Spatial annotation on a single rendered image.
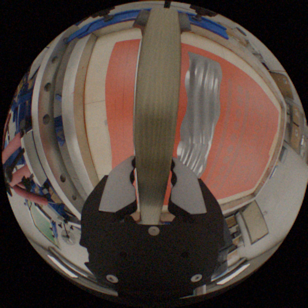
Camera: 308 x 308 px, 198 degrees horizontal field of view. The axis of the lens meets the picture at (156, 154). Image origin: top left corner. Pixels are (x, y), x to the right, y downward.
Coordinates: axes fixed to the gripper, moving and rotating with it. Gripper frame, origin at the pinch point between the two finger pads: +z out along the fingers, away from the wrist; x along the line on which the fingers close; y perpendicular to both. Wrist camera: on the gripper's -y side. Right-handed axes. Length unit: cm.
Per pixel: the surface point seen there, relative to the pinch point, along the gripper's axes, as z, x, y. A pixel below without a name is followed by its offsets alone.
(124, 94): 6.3, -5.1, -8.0
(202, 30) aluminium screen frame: 3.8, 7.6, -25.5
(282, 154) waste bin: 49, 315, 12
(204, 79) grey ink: 5.6, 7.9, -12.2
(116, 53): 6.3, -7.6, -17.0
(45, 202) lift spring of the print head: -4, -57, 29
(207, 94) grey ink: 5.7, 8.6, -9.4
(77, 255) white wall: -96, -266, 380
